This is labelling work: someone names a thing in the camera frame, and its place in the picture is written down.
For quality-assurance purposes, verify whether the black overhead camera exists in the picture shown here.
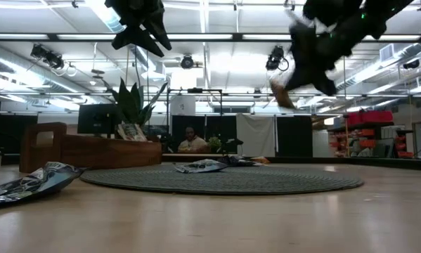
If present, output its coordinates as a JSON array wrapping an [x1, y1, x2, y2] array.
[[265, 45, 290, 72], [402, 58, 421, 70], [30, 44, 65, 70], [181, 54, 195, 70]]

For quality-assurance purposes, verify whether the wooden tea box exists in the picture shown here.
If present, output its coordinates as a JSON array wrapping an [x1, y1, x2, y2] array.
[[19, 122, 163, 174]]

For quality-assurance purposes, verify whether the blue white foil packet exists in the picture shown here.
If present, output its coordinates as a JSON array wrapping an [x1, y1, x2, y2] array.
[[0, 161, 85, 209]]

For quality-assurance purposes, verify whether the white hanging sheet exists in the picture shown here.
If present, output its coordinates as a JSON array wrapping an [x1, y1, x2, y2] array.
[[236, 113, 276, 158]]

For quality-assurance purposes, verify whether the brown tea packet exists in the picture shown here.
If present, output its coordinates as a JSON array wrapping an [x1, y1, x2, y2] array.
[[268, 79, 296, 110]]

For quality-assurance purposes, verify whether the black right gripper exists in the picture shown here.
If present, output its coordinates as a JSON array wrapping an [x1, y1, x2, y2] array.
[[285, 20, 352, 97]]

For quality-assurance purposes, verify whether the black computer monitor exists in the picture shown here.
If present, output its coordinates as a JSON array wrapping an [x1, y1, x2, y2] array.
[[77, 103, 122, 136]]

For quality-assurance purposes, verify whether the black partition panel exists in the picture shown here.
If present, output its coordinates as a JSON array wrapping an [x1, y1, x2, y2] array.
[[276, 115, 313, 158], [171, 115, 238, 155]]

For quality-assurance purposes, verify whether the yellow hanging cable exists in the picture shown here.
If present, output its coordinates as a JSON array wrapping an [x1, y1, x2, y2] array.
[[342, 56, 350, 158]]

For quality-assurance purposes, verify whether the green snake plant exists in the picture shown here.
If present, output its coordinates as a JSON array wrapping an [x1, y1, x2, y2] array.
[[102, 77, 169, 128]]

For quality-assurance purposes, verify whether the black metal stand frame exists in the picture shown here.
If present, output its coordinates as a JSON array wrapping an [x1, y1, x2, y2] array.
[[166, 87, 224, 155]]

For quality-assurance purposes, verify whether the overhead light bar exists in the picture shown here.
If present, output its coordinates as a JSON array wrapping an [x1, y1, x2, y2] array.
[[0, 32, 421, 44]]

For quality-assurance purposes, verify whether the person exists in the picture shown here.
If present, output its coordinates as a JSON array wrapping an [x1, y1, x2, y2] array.
[[177, 126, 209, 154]]

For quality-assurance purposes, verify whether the tea packet with picture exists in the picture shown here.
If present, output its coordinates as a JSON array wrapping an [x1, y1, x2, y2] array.
[[117, 122, 148, 142]]

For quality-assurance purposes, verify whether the shelf with red bins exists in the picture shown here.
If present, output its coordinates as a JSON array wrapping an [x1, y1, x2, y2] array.
[[328, 110, 415, 159]]

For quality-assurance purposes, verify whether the black desk lamp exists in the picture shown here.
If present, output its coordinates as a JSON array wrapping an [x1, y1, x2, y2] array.
[[221, 138, 245, 155]]

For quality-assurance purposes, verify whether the small green potted plant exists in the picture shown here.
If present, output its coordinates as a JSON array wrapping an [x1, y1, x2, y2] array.
[[207, 136, 223, 154]]

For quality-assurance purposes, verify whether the round grey woven placemat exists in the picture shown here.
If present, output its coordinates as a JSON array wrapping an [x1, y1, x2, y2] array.
[[79, 164, 365, 196]]

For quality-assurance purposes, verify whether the white air vent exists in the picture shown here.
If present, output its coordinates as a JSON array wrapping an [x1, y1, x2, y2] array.
[[379, 44, 396, 63]]

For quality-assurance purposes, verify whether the white sign box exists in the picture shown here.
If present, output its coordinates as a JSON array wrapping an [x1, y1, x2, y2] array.
[[170, 95, 196, 116]]

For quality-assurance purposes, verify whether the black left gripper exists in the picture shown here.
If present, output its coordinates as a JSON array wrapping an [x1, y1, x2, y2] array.
[[104, 0, 173, 58]]

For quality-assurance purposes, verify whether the white grey tea packet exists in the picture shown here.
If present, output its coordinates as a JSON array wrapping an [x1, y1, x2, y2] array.
[[174, 158, 229, 174]]

